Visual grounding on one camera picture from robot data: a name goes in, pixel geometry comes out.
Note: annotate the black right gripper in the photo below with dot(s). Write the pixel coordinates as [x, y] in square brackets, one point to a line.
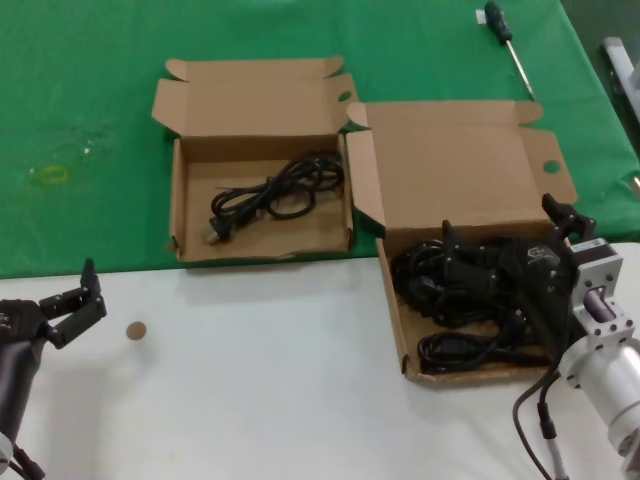
[545, 290]

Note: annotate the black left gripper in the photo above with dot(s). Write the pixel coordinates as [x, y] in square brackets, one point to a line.
[17, 360]

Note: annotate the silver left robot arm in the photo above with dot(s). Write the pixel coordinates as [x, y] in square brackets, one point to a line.
[4, 445]

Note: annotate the open brown cardboard box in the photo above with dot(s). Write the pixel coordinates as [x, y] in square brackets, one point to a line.
[450, 150]
[260, 110]

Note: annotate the round brown cardboard disc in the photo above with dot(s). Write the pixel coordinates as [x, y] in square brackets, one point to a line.
[136, 331]

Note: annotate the white tape piece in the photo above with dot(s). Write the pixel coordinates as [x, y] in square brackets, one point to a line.
[480, 17]

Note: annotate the green table cloth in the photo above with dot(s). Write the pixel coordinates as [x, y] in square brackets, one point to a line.
[75, 75]

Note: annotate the white metal rail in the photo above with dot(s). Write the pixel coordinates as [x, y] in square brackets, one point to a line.
[620, 60]

